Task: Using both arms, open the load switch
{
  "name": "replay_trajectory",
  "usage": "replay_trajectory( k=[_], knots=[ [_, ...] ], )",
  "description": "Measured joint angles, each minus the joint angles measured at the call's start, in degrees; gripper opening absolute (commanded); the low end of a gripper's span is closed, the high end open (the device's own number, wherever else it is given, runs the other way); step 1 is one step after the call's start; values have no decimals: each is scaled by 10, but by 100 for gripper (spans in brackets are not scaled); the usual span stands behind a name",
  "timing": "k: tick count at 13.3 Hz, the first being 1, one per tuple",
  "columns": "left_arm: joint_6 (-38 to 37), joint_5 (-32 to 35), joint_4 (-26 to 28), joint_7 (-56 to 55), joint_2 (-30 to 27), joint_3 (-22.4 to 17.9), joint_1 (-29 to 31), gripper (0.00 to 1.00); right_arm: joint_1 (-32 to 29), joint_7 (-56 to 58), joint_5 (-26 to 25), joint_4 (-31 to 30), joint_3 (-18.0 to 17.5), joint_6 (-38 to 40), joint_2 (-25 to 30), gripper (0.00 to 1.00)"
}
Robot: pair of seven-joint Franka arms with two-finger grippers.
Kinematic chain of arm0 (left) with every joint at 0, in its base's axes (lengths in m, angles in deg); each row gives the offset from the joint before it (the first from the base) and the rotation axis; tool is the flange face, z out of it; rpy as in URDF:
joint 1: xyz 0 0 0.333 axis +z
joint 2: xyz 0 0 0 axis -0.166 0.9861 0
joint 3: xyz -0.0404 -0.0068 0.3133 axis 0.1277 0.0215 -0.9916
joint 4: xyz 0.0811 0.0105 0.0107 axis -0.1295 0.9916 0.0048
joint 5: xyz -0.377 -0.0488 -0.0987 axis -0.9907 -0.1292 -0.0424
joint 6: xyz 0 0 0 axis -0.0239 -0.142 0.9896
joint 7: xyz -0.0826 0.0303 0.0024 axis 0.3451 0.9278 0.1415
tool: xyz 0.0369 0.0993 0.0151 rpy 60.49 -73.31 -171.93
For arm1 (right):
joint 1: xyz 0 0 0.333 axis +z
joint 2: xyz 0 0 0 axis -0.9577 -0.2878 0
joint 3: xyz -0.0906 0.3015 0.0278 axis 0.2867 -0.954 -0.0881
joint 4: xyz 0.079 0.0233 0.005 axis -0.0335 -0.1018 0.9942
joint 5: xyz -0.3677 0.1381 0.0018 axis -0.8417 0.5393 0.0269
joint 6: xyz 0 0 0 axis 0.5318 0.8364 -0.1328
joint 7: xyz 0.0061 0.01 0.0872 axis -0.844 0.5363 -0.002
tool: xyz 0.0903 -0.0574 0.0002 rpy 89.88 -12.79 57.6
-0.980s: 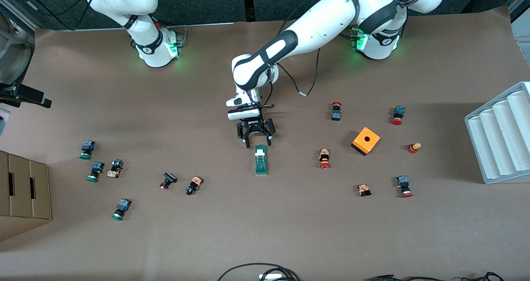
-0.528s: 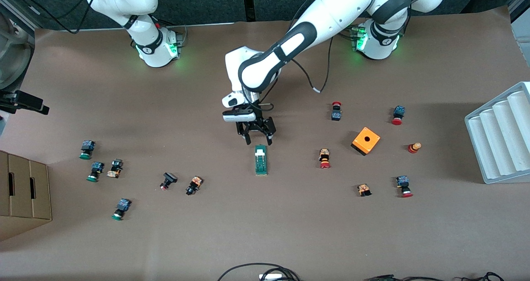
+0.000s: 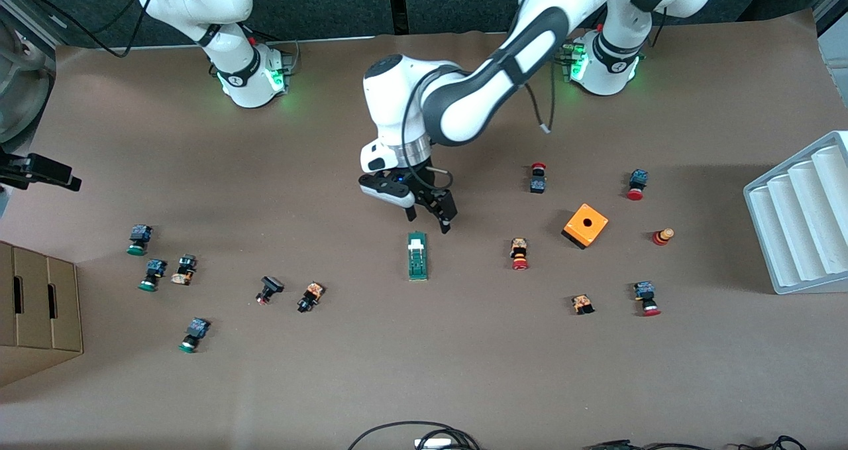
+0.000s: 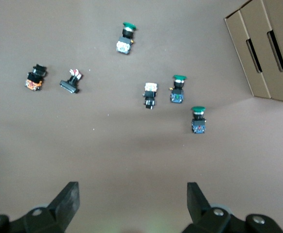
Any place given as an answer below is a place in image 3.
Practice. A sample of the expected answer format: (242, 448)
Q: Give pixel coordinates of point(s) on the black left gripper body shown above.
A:
(424, 189)

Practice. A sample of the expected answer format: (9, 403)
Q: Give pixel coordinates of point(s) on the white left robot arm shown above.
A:
(477, 99)

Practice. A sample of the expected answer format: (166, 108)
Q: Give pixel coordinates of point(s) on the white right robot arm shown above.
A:
(238, 79)

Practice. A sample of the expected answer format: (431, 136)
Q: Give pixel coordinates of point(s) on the grey metal machine base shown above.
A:
(26, 99)

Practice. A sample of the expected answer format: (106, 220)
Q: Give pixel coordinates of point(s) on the red yellow emergency stop button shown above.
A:
(519, 248)

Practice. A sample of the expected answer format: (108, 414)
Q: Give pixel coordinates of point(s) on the red mushroom push button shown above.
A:
(638, 178)
(644, 291)
(538, 185)

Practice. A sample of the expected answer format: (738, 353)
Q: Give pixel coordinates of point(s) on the green push button blue block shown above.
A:
(154, 270)
(139, 236)
(196, 329)

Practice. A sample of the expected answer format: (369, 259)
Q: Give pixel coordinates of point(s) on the black button orange block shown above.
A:
(311, 295)
(185, 268)

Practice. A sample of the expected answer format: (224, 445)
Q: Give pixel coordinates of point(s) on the brown cardboard box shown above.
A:
(40, 311)

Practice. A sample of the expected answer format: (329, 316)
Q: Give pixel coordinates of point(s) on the brown paper table cover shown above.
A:
(424, 370)

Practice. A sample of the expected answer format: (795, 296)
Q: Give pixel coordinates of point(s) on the black square red button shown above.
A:
(270, 287)

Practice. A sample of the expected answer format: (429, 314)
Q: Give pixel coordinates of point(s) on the red yellow button head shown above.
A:
(660, 238)

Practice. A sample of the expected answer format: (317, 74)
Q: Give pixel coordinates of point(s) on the white plug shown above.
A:
(434, 443)

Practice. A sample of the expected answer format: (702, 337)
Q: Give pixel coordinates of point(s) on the white grey ridged tray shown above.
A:
(801, 218)

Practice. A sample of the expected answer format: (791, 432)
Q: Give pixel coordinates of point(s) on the orange button enclosure box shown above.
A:
(593, 231)

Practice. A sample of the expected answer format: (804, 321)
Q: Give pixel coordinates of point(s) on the grey aluminium frame rail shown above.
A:
(33, 18)

